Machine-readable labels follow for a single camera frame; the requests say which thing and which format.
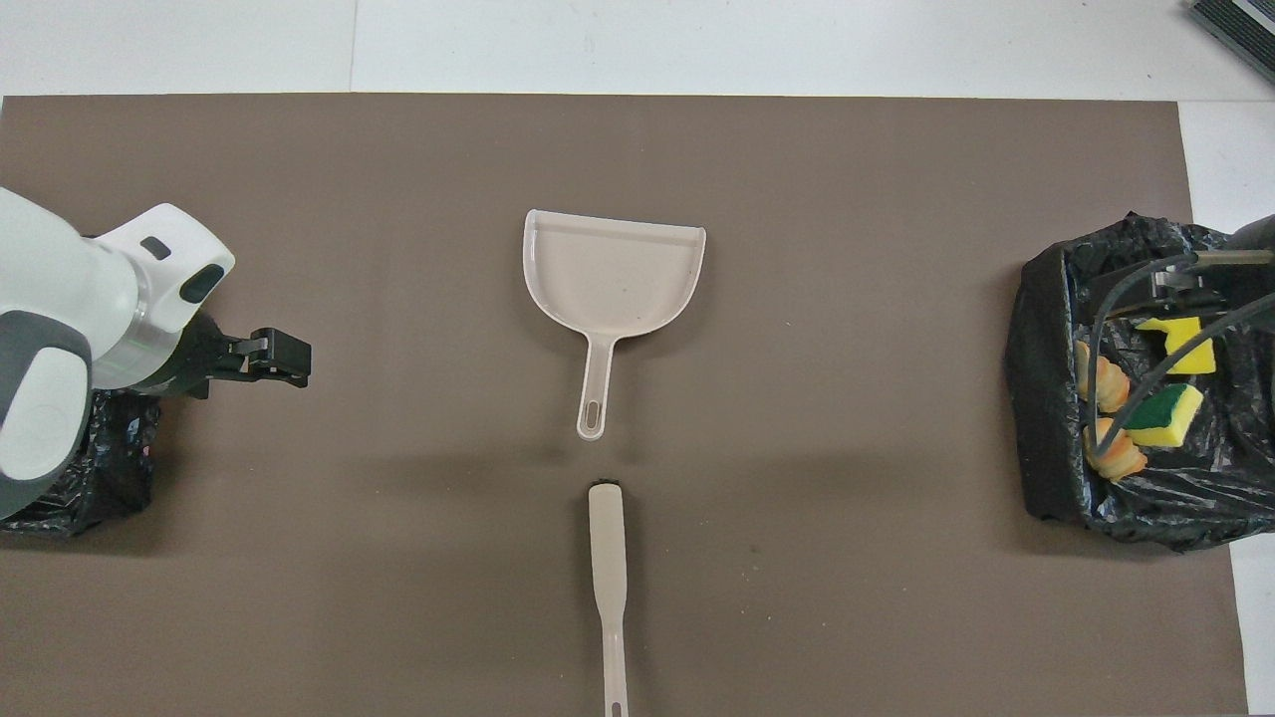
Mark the grey ridged panel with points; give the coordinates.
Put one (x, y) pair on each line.
(1240, 30)

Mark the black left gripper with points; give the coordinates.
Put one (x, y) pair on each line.
(199, 360)

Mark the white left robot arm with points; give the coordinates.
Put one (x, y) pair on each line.
(70, 319)

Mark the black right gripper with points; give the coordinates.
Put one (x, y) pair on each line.
(1250, 244)

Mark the beige plastic dustpan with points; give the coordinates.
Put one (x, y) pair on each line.
(608, 279)

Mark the black bag-lined bin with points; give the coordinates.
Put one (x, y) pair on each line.
(110, 458)
(1046, 319)

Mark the striped toy croissant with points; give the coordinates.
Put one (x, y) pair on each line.
(1121, 458)
(1111, 383)

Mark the green and yellow sponge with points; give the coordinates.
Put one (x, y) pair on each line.
(1165, 418)

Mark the brown table mat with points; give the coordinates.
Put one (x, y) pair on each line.
(797, 199)

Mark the beige hand brush black bristles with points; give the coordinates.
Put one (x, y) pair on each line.
(607, 538)

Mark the large yellow sponge piece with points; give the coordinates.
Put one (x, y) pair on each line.
(1190, 344)

